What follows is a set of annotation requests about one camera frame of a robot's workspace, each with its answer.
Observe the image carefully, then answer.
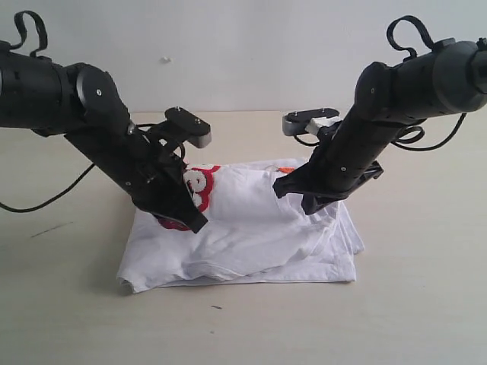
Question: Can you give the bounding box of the black right camera cable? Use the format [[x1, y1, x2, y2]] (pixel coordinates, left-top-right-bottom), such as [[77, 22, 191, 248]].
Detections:
[[291, 131, 323, 148]]

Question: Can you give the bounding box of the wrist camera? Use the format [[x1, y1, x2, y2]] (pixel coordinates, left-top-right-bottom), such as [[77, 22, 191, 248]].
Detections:
[[282, 107, 339, 136], [146, 106, 212, 150]]

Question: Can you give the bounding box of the orange size tag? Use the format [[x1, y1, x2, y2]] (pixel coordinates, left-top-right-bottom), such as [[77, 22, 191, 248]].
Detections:
[[278, 167, 295, 174]]

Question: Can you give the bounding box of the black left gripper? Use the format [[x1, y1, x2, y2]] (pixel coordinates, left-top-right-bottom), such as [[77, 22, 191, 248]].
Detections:
[[65, 127, 207, 233]]

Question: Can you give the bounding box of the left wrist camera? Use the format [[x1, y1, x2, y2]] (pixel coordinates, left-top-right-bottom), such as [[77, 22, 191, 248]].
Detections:
[[146, 106, 212, 150]]

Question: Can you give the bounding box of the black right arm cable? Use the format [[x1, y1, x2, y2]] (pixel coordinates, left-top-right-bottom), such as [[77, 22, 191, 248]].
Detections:
[[386, 14, 469, 151]]

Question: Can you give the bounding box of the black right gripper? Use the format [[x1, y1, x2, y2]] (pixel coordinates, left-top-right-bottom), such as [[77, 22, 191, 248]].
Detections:
[[272, 109, 403, 215]]

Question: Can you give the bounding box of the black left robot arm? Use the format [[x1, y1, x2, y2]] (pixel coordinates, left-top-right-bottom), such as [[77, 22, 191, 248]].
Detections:
[[1, 42, 211, 233]]

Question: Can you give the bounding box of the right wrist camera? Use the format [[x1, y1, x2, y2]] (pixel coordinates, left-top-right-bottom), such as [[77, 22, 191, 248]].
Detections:
[[282, 107, 339, 136]]

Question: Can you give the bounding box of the white t-shirt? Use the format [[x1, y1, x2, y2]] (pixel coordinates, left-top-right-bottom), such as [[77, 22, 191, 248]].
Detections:
[[117, 158, 364, 294]]

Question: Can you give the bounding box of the black camera cable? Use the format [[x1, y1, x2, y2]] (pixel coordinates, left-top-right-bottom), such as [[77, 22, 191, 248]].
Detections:
[[0, 10, 187, 213], [291, 131, 323, 148]]

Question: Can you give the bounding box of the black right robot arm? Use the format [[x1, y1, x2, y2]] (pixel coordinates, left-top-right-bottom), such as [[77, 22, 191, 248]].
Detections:
[[273, 38, 486, 215]]

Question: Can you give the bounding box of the black left camera cable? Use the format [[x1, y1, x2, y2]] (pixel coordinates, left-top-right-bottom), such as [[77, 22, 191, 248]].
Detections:
[[0, 10, 187, 213]]

